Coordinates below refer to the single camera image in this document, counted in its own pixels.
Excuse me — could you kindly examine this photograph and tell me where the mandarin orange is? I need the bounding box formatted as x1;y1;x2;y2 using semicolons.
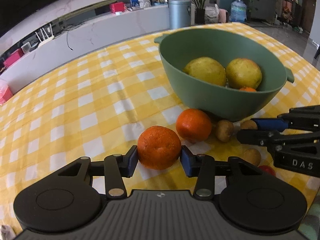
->
137;126;182;170
176;108;212;143

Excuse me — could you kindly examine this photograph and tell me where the brown kiwi fruit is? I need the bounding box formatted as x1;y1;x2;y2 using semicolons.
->
215;120;234;142

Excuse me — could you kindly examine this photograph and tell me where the brown kiwi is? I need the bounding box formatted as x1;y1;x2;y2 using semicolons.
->
243;148;261;166
240;120;258;129

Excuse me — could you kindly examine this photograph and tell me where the large orange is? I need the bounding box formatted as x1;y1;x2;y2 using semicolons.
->
240;87;256;92

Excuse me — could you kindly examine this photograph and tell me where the red cherry tomato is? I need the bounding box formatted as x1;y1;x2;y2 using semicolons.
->
258;165;276;177

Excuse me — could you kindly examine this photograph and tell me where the yellow checkered tablecloth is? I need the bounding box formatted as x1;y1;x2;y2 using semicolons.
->
1;23;319;233

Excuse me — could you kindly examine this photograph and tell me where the red-yellow apple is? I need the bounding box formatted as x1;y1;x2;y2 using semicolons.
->
226;58;263;89

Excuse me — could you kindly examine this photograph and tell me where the yellow-green pear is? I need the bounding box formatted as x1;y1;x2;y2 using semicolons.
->
182;57;227;87

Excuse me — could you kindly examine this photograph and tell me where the green colander bowl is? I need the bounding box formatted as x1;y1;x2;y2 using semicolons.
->
154;26;295;121

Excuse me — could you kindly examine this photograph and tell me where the pink tissue pack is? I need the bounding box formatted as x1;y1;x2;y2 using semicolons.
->
0;80;12;105

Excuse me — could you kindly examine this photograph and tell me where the blue water jug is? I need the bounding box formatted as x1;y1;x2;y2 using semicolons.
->
229;0;247;23

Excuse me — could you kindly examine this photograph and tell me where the white tv console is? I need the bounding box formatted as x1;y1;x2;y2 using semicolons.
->
1;5;169;93

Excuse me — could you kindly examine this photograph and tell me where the white wifi router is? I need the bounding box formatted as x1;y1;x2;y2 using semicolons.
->
35;23;55;47

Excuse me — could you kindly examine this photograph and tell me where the pink box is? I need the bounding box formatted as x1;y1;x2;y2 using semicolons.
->
3;48;24;68

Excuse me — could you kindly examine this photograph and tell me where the grey metal trash bin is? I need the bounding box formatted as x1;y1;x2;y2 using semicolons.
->
168;0;191;29

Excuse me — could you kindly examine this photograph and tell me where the red box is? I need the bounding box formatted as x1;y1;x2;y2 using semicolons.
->
110;2;126;14

